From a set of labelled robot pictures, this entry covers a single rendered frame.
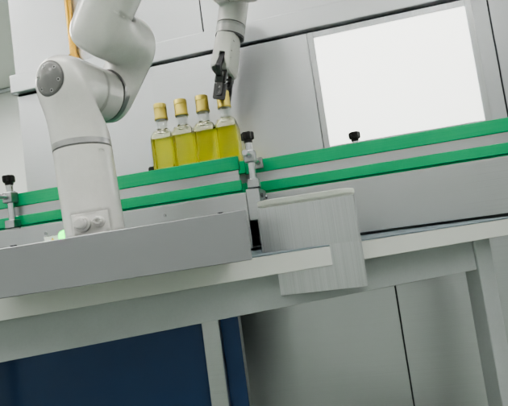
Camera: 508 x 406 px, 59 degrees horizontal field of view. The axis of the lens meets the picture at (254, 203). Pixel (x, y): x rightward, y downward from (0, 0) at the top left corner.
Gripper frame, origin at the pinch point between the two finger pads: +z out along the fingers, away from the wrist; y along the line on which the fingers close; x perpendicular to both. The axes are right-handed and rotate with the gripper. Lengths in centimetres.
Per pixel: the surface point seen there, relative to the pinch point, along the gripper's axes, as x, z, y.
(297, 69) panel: 16.9, -11.9, -12.1
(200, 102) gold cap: -5.1, 2.8, 1.6
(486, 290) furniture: 64, 39, 13
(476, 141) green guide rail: 61, 7, 4
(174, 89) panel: -18.3, -3.8, -12.0
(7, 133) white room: -326, -24, -310
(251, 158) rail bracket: 13.2, 17.6, 16.3
